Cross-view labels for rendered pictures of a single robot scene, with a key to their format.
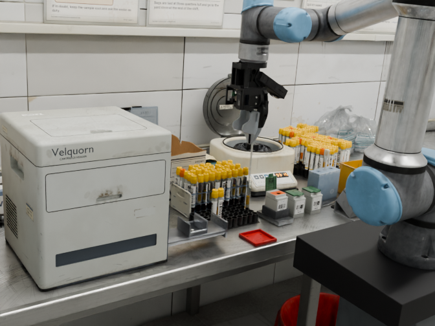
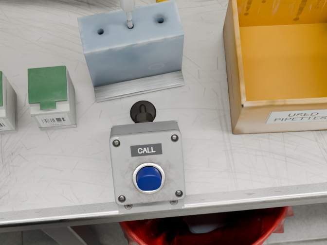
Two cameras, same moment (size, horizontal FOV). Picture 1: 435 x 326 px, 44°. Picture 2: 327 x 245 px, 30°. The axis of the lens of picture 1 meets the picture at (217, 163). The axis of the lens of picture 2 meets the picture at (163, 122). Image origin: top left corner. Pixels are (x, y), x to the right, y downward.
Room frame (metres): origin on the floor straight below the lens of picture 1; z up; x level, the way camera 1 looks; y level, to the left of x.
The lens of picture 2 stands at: (1.32, -0.49, 1.52)
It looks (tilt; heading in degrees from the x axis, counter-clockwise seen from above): 72 degrees down; 30
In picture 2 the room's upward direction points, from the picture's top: straight up
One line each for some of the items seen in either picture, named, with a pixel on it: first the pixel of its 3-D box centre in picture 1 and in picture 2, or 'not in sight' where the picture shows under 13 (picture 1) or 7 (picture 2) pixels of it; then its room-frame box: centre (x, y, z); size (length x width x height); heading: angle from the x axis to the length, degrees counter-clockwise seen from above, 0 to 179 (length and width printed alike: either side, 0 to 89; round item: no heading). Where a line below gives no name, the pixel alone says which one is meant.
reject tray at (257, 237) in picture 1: (257, 237); not in sight; (1.24, -0.11, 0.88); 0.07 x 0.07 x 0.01; 36
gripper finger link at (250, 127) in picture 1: (250, 128); not in sight; (1.34, -0.08, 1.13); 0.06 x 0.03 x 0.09; 126
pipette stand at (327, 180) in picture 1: (322, 185); (132, 47); (1.54, -0.32, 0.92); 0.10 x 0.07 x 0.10; 132
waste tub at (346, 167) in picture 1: (368, 181); (293, 59); (1.61, -0.47, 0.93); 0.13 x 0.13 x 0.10; 33
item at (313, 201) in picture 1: (311, 200); (52, 98); (1.45, -0.27, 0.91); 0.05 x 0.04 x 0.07; 36
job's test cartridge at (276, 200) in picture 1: (276, 203); not in sight; (1.37, -0.17, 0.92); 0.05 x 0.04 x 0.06; 38
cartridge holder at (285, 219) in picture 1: (275, 213); not in sight; (1.37, -0.17, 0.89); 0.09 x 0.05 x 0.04; 38
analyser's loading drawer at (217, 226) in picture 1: (184, 229); not in sight; (1.16, 0.07, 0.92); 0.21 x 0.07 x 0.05; 126
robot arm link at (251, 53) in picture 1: (254, 53); not in sight; (1.36, -0.07, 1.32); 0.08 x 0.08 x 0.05
